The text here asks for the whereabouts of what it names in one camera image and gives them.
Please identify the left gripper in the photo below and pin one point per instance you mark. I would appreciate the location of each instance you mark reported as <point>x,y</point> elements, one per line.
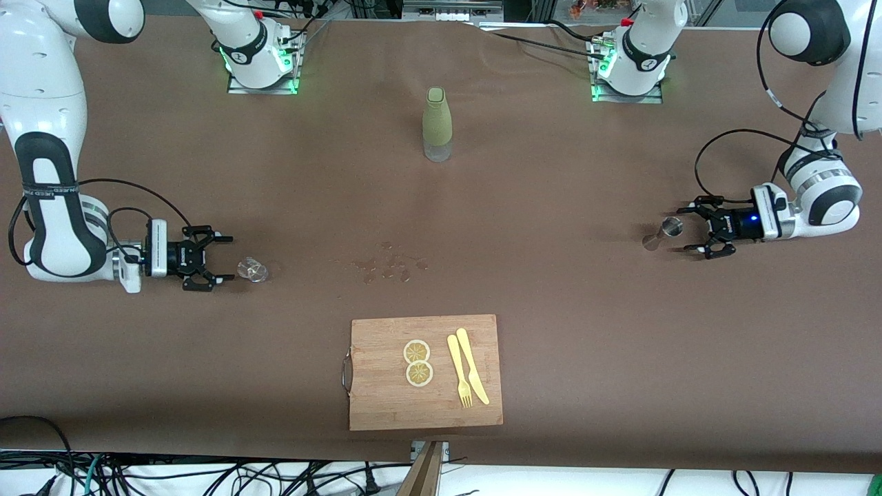
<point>734,224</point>

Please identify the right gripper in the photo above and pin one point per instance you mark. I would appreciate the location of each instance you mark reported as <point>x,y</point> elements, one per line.
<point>180,255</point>

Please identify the steel jigger measuring cup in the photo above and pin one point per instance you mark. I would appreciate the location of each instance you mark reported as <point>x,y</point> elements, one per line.
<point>665,231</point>

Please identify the clear glass cup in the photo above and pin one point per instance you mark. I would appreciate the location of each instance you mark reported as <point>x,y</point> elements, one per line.
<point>253,270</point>

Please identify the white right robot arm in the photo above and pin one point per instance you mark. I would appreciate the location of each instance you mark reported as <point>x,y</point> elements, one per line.
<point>48,103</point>

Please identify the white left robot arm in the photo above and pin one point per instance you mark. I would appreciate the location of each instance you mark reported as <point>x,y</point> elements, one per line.
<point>854,83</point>

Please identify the brown table mat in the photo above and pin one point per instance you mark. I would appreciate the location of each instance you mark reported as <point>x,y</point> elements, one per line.
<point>344,207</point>

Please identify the spilled liquid drops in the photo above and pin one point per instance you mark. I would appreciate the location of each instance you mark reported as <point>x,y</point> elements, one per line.
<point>393,265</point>

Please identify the wooden cutting board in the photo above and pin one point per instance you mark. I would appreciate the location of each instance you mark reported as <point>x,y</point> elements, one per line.
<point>386,399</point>

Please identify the lemon slice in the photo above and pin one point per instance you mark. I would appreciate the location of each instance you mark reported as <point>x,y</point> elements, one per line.
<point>417,351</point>
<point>419,374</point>

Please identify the green sleeved glass bottle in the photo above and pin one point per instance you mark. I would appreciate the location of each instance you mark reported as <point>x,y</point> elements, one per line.
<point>437,117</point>

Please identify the yellow plastic fork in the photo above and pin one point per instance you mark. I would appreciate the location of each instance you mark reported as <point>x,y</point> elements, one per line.
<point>457,365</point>

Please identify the yellow plastic knife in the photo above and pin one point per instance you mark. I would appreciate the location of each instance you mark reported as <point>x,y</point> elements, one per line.
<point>473,365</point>

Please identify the small green object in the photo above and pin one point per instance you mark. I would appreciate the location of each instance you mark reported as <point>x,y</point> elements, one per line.
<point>878,486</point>

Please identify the grey metal box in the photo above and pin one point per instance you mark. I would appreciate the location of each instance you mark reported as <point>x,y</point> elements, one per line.
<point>451,8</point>

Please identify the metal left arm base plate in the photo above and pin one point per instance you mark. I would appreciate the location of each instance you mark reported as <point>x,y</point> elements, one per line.
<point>627,99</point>

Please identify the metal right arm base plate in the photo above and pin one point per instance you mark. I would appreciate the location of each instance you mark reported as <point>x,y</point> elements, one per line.
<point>262,91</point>

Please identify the small metal bracket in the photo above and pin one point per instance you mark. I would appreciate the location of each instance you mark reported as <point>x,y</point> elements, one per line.
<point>445,448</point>

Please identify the wooden post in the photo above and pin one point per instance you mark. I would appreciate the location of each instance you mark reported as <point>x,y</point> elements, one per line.
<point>422,475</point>

